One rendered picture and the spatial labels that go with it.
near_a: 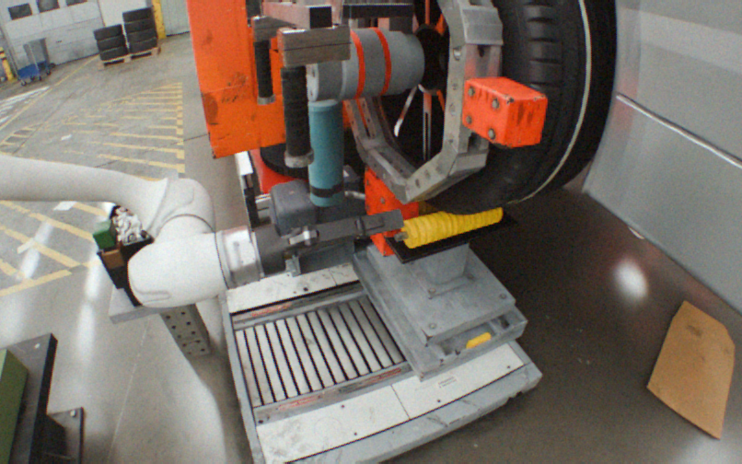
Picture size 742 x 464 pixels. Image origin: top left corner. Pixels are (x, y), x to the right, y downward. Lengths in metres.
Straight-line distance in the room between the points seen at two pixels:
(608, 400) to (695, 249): 0.88
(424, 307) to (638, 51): 0.81
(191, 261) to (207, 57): 0.70
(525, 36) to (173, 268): 0.58
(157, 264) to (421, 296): 0.74
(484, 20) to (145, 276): 0.58
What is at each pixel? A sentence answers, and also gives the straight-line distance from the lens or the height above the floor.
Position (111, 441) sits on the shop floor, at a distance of 1.30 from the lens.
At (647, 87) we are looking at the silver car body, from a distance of 0.51.
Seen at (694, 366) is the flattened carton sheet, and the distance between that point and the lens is 1.62.
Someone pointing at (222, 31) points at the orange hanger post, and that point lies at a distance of 1.11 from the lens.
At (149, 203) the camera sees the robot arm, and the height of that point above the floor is 0.70.
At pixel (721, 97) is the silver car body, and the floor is 0.95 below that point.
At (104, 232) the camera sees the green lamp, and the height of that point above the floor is 0.66.
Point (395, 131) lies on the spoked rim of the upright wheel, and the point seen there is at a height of 0.64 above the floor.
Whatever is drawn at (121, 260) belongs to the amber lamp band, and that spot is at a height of 0.59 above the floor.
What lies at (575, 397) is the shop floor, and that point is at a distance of 1.27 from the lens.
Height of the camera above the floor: 1.00
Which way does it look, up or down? 38 degrees down
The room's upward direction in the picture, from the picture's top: straight up
